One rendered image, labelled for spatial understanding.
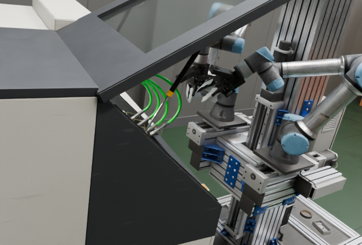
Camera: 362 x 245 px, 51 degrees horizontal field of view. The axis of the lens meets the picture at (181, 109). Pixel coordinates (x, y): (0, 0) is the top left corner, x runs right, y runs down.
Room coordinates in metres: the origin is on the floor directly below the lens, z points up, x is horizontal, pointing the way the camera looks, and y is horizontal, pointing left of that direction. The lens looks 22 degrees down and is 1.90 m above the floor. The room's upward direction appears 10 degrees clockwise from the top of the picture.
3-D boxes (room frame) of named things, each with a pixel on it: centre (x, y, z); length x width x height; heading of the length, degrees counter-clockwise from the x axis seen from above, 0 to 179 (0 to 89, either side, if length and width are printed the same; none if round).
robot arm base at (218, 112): (2.11, -0.25, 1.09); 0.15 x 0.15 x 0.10
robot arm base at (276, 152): (1.73, -0.56, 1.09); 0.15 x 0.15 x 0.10
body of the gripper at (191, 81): (1.77, -0.05, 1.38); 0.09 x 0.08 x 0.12; 121
